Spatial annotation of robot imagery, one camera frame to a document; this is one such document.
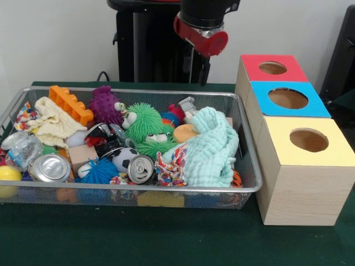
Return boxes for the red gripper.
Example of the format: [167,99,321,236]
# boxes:
[174,12,229,86]

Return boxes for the wooden box with three holes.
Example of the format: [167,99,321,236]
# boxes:
[235,54,355,227]

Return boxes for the green fuzzy toy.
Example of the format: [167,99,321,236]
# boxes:
[126,102,165,142]

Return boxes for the mint green cloth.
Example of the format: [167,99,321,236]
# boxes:
[162,106,240,189]

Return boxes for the purple spiky toy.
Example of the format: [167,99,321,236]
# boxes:
[88,85,128,125]

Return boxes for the silver drink can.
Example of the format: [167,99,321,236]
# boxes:
[28,154,72,182]
[126,154,156,185]

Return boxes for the small soccer ball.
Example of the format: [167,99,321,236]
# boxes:
[112,147,141,174]

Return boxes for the orange toy building block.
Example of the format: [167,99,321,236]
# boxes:
[49,85,95,125]

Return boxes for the blue fuzzy toy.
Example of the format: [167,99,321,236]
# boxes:
[77,157,120,184]

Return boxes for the black flat panel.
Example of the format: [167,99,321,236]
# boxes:
[318,4,355,96]

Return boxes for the cream knitted cloth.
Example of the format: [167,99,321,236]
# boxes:
[34,96,88,147]

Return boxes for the dark green table cloth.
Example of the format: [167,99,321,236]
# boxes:
[0,80,355,266]
[329,90,355,111]

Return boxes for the yellow ball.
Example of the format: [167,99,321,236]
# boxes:
[0,165,23,198]

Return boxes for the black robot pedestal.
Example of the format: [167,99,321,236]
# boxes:
[106,0,217,84]

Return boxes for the shallow wire mesh bin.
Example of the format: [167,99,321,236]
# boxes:
[0,86,263,211]

